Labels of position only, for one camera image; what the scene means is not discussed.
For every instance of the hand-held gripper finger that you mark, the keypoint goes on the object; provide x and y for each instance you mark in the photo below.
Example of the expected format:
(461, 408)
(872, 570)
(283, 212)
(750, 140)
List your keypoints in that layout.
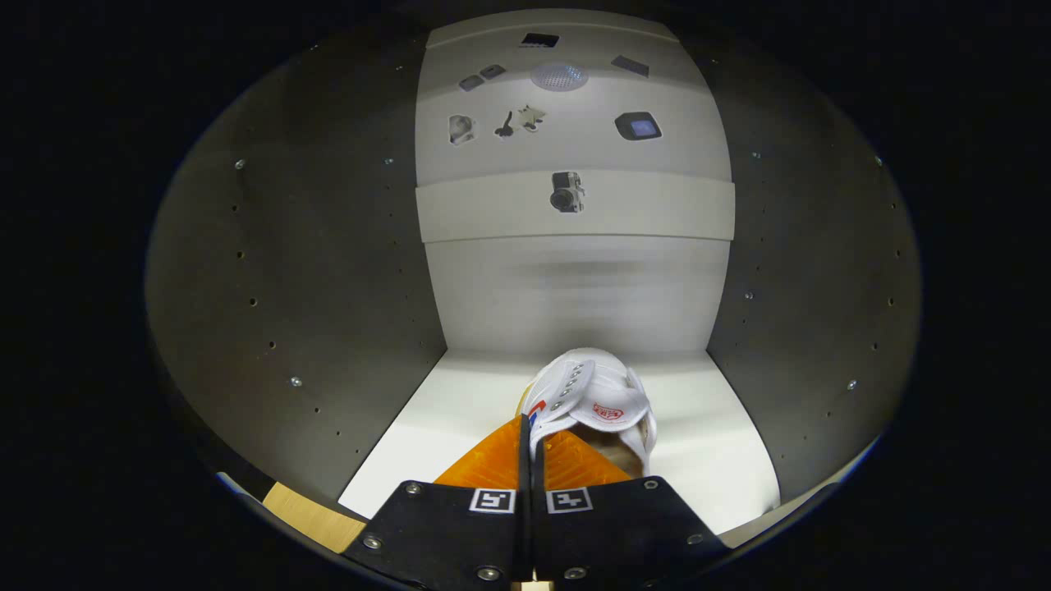
(539, 533)
(523, 533)

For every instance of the white shoe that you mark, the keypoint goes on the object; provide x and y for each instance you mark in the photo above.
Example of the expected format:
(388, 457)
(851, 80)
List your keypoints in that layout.
(599, 386)

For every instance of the grey shoe cabinet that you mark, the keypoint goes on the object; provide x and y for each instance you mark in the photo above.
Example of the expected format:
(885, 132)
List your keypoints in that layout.
(312, 287)

